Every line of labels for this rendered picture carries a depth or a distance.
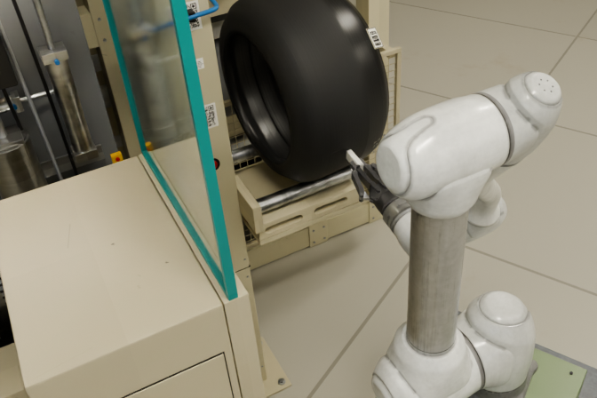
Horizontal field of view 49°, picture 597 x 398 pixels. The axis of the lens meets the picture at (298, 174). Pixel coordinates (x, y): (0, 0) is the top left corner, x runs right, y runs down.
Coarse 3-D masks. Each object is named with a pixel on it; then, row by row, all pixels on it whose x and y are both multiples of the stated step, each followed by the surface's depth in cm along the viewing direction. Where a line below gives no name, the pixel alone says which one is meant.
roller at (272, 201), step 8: (344, 168) 206; (328, 176) 203; (336, 176) 204; (344, 176) 205; (296, 184) 201; (304, 184) 201; (312, 184) 201; (320, 184) 202; (328, 184) 203; (336, 184) 205; (280, 192) 198; (288, 192) 198; (296, 192) 199; (304, 192) 200; (312, 192) 202; (256, 200) 196; (264, 200) 196; (272, 200) 196; (280, 200) 197; (288, 200) 198; (264, 208) 196; (272, 208) 197
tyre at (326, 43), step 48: (240, 0) 186; (288, 0) 177; (336, 0) 178; (240, 48) 213; (288, 48) 169; (336, 48) 172; (240, 96) 218; (288, 96) 172; (336, 96) 172; (384, 96) 180; (288, 144) 219; (336, 144) 179
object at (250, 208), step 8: (240, 184) 198; (240, 192) 195; (248, 192) 195; (240, 200) 198; (248, 200) 192; (240, 208) 201; (248, 208) 192; (256, 208) 189; (248, 216) 195; (256, 216) 191; (256, 224) 192; (256, 232) 194
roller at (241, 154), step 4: (236, 148) 219; (240, 148) 218; (244, 148) 218; (248, 148) 218; (252, 148) 219; (232, 152) 217; (236, 152) 217; (240, 152) 217; (244, 152) 218; (248, 152) 218; (252, 152) 219; (256, 152) 219; (232, 156) 216; (236, 156) 217; (240, 156) 217; (244, 156) 218; (248, 156) 219; (252, 156) 220; (236, 160) 217; (240, 160) 218
